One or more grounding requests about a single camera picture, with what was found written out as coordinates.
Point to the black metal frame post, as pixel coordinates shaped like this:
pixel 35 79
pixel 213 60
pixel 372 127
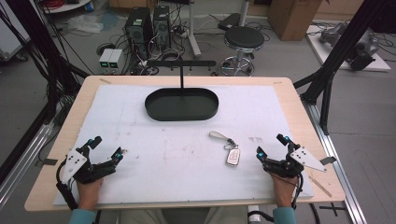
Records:
pixel 339 53
pixel 46 49

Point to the black tray key rack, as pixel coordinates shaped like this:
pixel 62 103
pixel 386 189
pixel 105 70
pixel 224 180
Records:
pixel 182 104

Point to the white desk leg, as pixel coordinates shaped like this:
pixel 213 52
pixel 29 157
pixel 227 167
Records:
pixel 193 31

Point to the aluminium rail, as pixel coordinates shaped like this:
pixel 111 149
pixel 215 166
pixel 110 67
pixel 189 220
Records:
pixel 339 174
pixel 25 158

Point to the white foam mat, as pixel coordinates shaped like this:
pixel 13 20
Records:
pixel 174 168

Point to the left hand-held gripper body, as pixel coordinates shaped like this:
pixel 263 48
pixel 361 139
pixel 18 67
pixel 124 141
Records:
pixel 81 169

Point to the round white table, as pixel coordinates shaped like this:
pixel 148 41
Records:
pixel 67 6

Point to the black flat case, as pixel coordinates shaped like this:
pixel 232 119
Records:
pixel 229 21

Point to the wooden table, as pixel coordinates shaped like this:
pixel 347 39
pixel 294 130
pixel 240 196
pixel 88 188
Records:
pixel 90 81

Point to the white board with grey devices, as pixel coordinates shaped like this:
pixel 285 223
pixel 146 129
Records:
pixel 358 46

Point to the clear plastic bag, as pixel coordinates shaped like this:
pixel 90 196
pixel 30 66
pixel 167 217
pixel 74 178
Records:
pixel 84 23

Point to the black round stool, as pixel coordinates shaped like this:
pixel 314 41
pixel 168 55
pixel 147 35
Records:
pixel 244 38

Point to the white power supply unit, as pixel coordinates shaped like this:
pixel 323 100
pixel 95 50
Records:
pixel 115 59
pixel 106 59

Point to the person's left hand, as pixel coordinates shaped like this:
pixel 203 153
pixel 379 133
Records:
pixel 88 191

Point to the thin wooden stick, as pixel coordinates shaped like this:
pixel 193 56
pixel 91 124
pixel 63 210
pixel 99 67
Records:
pixel 320 186

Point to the person's right hand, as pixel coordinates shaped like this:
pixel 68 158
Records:
pixel 283 189

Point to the black tape piece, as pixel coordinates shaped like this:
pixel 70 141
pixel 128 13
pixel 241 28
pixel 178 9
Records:
pixel 328 160
pixel 49 161

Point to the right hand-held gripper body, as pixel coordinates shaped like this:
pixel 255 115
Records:
pixel 288 166

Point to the cardboard box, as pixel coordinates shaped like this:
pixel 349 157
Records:
pixel 291 18

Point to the black computer tower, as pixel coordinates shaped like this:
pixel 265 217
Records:
pixel 138 31
pixel 162 26

